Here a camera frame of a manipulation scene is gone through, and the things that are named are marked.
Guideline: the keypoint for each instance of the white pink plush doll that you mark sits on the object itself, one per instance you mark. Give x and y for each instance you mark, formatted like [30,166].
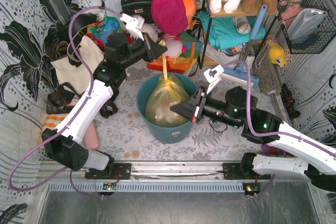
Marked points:
[174,46]

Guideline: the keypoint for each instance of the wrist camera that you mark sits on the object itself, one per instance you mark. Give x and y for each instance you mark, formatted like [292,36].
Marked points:
[213,77]
[133,24]

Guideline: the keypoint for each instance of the orange plush toy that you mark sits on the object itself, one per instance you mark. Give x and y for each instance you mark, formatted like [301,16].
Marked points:
[190,8]

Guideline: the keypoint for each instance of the silver foil pouch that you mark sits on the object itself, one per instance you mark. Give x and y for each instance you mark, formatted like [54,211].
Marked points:
[305,23]

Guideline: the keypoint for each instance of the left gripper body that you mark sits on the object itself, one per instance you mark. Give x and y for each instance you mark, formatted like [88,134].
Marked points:
[148,51]

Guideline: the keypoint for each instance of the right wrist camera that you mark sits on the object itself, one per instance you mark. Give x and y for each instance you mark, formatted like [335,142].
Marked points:
[213,77]

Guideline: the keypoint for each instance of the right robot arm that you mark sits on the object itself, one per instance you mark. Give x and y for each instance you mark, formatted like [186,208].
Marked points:
[309,159]

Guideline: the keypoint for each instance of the magenta cloth bag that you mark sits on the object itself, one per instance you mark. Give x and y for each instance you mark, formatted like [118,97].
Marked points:
[169,16]

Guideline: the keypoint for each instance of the teal folded cloth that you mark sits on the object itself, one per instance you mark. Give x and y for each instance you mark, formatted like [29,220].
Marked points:
[223,32]

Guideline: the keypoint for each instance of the pink glasses case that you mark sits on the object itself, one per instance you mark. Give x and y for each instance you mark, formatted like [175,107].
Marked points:
[90,138]

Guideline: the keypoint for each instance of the black leather handbag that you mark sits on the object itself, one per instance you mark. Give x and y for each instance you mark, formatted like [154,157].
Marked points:
[138,7]

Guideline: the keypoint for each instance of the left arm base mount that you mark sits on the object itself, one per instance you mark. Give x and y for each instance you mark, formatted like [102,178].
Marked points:
[121,171]

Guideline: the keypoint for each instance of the yellow duck plush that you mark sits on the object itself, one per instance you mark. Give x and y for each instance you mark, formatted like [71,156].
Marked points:
[275,52]

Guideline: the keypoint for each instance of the black wire basket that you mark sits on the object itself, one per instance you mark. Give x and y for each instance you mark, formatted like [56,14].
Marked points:
[312,43]

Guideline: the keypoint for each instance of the colourful printed bag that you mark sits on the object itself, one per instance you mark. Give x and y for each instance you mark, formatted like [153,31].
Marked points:
[100,31]

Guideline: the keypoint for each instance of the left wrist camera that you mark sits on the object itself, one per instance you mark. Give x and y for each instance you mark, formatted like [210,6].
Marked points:
[133,24]

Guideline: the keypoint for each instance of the wooden metal shelf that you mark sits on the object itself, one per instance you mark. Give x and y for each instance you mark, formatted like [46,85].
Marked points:
[205,31]

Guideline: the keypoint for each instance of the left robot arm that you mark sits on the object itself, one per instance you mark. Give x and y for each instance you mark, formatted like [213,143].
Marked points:
[63,144]

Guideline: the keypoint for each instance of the brown patterned bag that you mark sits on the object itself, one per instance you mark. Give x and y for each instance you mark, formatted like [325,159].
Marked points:
[65,98]

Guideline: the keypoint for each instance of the rainbow striped cloth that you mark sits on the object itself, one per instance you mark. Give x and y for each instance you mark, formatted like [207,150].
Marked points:
[188,58]

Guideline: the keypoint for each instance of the orange checkered cloth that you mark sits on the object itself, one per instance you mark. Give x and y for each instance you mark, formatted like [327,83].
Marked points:
[51,121]

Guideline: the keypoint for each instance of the blue floor mop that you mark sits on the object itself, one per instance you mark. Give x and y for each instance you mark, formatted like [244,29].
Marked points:
[239,74]

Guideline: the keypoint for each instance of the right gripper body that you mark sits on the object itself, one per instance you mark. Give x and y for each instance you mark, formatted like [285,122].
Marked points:
[199,106]

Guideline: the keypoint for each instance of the teal trash bin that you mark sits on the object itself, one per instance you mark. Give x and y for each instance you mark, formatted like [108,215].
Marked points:
[166,135]

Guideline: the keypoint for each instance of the yellow trash bag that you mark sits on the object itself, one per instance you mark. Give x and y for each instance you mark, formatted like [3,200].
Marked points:
[169,91]

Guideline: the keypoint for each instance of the red purple sock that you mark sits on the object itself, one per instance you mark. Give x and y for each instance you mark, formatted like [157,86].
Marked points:
[273,150]

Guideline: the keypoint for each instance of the black orange toy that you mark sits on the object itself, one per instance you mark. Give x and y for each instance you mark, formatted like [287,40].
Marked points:
[289,102]

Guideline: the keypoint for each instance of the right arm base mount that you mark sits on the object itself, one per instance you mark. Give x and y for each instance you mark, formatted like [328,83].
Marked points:
[239,171]

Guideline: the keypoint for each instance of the black round hat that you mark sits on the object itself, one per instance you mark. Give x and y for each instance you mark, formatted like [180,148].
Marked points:
[80,22]

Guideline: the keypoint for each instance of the cream plush bear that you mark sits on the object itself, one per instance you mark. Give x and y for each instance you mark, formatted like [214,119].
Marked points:
[149,29]

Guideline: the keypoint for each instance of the beige dust mop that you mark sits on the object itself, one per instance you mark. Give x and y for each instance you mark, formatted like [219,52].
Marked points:
[269,83]

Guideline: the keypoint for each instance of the cream canvas tote bag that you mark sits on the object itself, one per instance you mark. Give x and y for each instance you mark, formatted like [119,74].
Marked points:
[78,75]

